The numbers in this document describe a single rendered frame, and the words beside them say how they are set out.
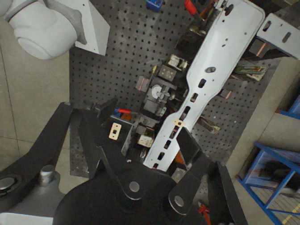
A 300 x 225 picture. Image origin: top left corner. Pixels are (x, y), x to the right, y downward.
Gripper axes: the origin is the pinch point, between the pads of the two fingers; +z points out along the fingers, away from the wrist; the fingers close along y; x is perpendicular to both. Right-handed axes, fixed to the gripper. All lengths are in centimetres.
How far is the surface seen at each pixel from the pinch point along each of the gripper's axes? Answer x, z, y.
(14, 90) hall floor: -91, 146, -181
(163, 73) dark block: 10.6, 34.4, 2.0
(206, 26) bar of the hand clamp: 33.8, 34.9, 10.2
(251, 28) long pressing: 47, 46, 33
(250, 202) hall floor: -137, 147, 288
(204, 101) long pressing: 7, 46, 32
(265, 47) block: 45, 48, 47
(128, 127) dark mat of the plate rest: -18.1, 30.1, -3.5
